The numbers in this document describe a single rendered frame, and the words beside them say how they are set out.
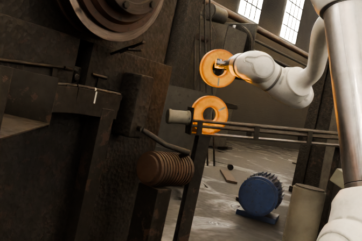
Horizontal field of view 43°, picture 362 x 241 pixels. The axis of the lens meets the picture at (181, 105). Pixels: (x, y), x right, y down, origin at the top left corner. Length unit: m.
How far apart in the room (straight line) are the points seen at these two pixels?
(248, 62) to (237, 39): 8.24
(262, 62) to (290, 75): 0.12
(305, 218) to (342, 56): 0.91
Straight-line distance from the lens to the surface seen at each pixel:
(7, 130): 1.00
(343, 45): 0.97
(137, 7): 1.56
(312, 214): 1.77
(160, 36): 2.00
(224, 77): 1.87
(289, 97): 1.59
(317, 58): 1.43
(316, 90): 5.62
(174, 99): 4.23
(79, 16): 1.52
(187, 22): 5.90
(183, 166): 1.75
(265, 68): 1.50
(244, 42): 9.93
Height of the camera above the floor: 0.72
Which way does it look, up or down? level
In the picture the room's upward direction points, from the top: 12 degrees clockwise
